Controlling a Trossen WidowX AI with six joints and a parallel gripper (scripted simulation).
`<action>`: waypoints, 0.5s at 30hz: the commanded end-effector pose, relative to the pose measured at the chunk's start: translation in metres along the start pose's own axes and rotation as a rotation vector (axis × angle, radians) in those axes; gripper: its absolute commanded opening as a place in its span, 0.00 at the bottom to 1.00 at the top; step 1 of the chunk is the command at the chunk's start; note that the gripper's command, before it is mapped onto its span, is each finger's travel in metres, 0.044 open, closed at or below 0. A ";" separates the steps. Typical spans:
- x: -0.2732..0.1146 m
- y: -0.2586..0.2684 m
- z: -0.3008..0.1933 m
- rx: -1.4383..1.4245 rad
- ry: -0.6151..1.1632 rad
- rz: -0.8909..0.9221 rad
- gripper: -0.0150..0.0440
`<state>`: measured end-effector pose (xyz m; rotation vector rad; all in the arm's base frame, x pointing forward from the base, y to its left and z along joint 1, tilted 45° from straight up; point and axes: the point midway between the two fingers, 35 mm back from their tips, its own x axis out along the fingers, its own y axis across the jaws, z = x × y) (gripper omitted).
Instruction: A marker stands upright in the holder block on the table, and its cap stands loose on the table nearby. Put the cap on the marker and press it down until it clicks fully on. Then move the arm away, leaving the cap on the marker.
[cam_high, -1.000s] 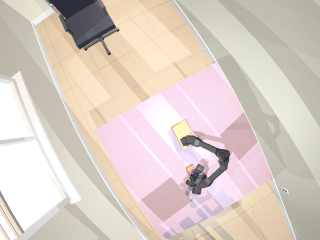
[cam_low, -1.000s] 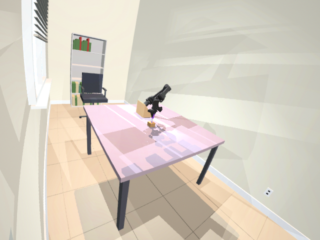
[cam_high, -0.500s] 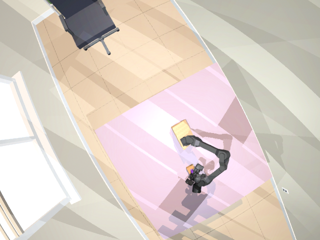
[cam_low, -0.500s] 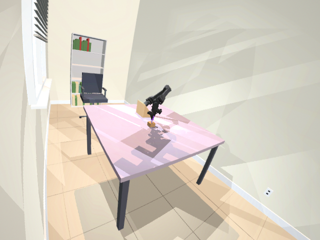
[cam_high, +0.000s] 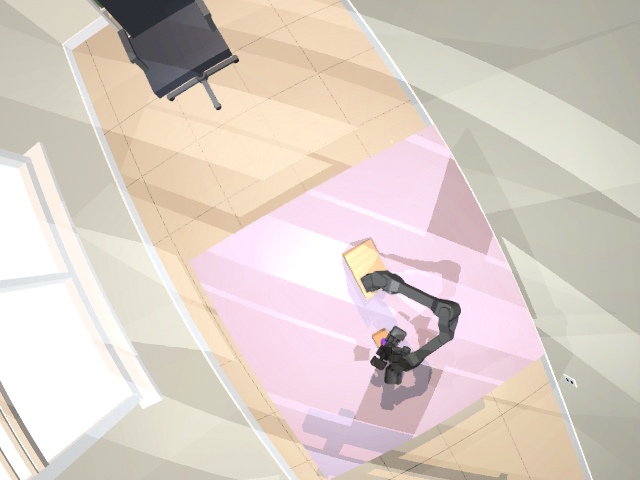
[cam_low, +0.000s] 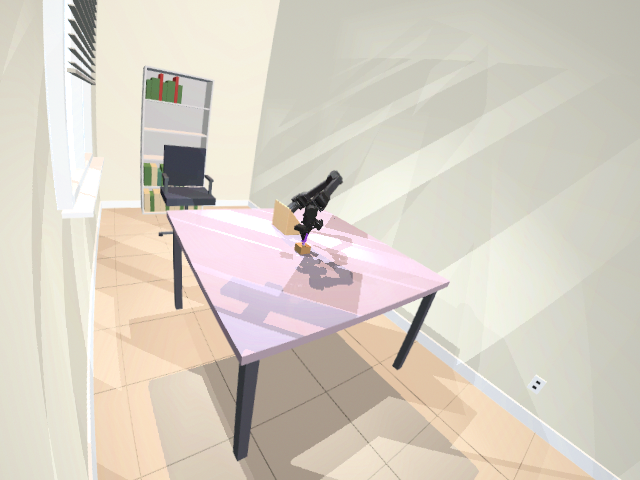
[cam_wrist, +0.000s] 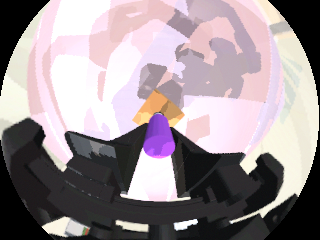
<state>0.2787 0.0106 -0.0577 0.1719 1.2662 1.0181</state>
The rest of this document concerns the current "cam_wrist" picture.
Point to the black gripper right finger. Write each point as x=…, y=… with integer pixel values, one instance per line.
x=191, y=164

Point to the orange block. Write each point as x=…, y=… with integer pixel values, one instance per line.
x=158, y=103

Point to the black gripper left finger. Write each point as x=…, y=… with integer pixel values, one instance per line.
x=121, y=154

